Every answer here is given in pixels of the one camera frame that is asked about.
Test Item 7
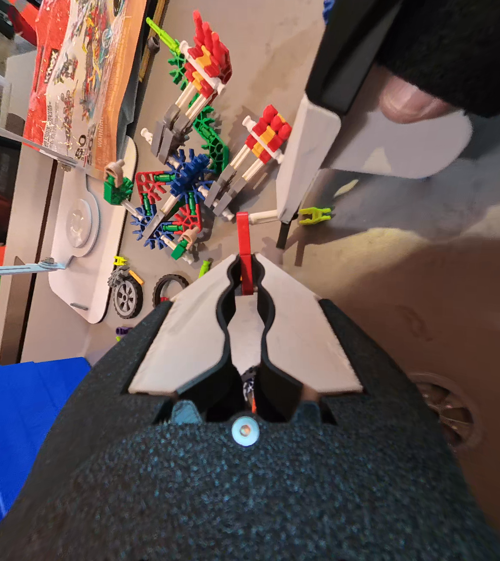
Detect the blue plastic bin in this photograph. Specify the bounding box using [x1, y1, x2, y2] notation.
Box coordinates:
[0, 357, 92, 548]

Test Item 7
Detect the black rubber tire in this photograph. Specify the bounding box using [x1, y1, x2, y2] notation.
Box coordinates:
[153, 274, 189, 307]

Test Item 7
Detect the orange printed toy box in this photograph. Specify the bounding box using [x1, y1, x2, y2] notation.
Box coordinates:
[22, 0, 147, 180]

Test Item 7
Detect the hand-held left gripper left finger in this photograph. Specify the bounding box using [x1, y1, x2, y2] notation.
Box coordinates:
[128, 253, 241, 397]

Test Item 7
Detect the person's right hand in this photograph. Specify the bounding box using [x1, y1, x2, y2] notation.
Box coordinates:
[379, 71, 454, 124]

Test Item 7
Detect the grey spoked wheel hub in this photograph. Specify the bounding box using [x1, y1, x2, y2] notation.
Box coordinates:
[410, 373, 481, 450]

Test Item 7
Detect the grey wheel with black tire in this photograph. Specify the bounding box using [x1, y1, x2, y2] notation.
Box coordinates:
[113, 274, 143, 320]

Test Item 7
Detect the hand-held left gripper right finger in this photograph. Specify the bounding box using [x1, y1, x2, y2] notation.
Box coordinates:
[253, 253, 364, 397]

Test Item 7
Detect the silver monitor stand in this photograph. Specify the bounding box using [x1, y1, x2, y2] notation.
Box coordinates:
[0, 114, 139, 325]

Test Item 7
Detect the multicolour construction toy model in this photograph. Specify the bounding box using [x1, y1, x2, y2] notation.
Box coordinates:
[103, 11, 292, 264]

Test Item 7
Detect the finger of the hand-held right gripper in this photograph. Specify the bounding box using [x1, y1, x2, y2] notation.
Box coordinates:
[275, 93, 343, 250]

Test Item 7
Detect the red connector rod assembly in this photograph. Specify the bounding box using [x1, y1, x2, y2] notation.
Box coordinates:
[236, 210, 279, 295]

